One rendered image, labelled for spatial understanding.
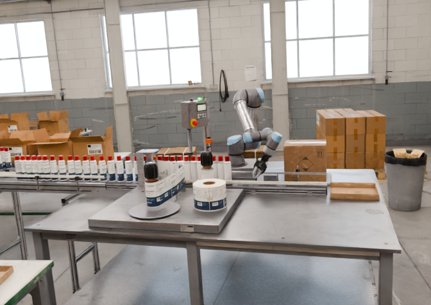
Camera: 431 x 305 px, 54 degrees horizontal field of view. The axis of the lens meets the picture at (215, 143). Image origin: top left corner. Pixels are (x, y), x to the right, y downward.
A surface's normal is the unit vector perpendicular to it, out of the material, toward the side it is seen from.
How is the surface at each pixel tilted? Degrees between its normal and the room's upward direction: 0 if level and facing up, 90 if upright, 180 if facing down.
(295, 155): 90
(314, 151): 90
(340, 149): 92
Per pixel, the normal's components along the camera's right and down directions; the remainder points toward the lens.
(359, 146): -0.04, 0.17
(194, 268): -0.26, 0.19
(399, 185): -0.66, 0.20
